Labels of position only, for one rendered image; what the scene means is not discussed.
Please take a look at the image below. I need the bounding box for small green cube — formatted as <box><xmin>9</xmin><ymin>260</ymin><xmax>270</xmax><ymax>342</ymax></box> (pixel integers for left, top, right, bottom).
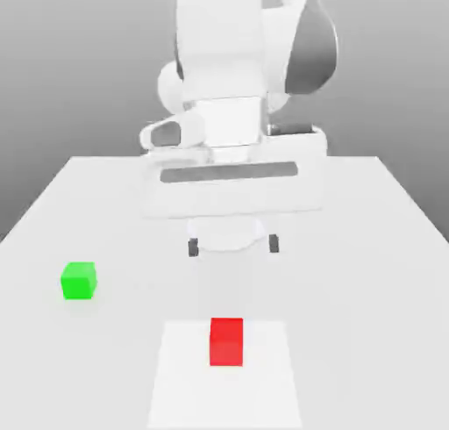
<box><xmin>60</xmin><ymin>261</ymin><xmax>98</xmax><ymax>301</ymax></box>

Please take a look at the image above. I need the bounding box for small red cube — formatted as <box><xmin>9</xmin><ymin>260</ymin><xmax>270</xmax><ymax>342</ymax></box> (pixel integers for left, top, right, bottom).
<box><xmin>209</xmin><ymin>317</ymin><xmax>245</xmax><ymax>368</ymax></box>

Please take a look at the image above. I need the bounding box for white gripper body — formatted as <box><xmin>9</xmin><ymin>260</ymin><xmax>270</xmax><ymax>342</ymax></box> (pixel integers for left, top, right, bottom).
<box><xmin>139</xmin><ymin>125</ymin><xmax>330</xmax><ymax>221</ymax></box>

